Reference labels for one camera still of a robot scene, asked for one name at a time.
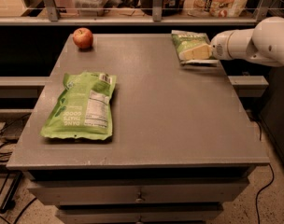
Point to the clear plastic container on shelf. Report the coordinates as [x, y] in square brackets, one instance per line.
[90, 7]

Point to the lower grey drawer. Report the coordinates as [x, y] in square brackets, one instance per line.
[139, 214]

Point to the upper grey drawer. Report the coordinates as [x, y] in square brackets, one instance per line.
[137, 191]

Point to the large light green snack bag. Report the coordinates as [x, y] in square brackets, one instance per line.
[83, 109]

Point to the grey table with drawers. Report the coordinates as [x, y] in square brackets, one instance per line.
[169, 123]

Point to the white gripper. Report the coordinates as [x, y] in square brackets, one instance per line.
[219, 48]

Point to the small green jalapeno chip bag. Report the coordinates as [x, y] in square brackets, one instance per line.
[184, 40]

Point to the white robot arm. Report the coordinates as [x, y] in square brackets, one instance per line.
[263, 45]

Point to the colourful snack bag on shelf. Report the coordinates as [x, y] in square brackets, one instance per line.
[217, 8]

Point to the grey drawer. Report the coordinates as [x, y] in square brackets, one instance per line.
[139, 214]
[137, 191]

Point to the red apple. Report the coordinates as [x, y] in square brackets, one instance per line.
[83, 38]

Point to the black power adapter box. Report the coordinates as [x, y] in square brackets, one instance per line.
[12, 131]

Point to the grey metal shelf rail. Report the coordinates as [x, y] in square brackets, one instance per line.
[124, 12]

